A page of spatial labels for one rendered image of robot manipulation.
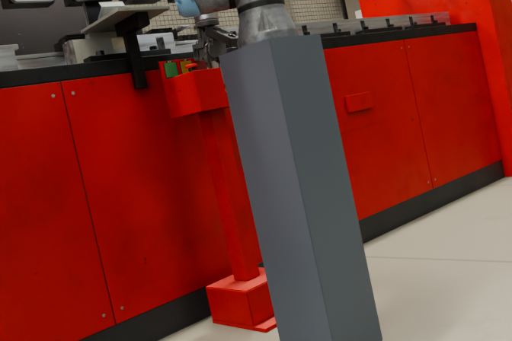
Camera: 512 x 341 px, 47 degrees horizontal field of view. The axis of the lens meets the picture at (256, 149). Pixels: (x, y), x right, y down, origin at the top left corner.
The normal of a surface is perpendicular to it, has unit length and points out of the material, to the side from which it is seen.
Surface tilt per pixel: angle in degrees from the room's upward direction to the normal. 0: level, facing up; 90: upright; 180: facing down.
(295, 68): 90
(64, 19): 90
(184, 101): 90
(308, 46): 90
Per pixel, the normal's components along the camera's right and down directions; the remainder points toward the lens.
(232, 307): -0.71, 0.18
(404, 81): 0.64, -0.10
